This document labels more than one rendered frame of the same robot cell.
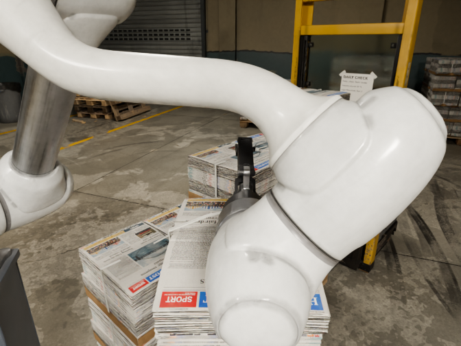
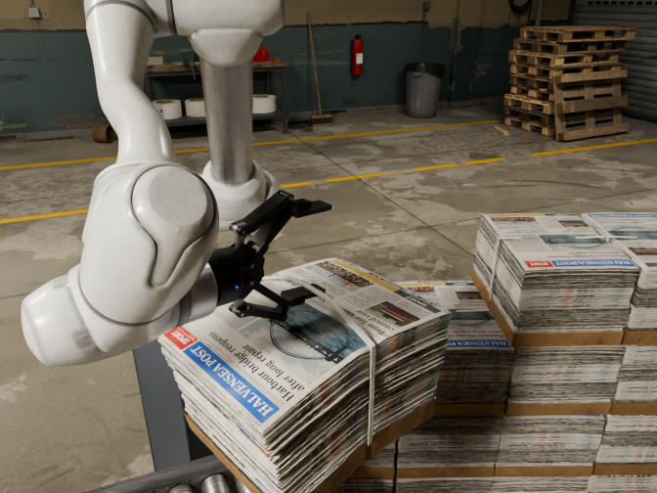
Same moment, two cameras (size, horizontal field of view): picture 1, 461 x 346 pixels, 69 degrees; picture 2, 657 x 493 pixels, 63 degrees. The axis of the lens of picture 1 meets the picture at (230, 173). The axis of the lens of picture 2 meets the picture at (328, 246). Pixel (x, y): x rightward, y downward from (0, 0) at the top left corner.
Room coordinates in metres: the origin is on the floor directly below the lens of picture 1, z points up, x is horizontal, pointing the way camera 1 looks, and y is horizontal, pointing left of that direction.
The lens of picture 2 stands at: (0.12, -0.59, 1.65)
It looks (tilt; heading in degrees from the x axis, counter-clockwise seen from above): 25 degrees down; 47
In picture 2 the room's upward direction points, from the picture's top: straight up
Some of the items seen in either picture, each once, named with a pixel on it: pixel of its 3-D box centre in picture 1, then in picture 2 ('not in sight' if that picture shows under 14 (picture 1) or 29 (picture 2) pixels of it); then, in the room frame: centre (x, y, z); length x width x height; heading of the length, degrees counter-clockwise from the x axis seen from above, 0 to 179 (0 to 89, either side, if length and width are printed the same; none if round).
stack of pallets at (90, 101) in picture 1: (106, 84); (564, 78); (7.68, 2.75, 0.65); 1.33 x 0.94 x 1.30; 163
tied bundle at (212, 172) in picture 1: (237, 179); (544, 274); (1.47, -0.03, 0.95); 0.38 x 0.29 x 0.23; 49
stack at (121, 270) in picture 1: (219, 283); (477, 421); (1.38, 0.05, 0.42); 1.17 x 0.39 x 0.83; 138
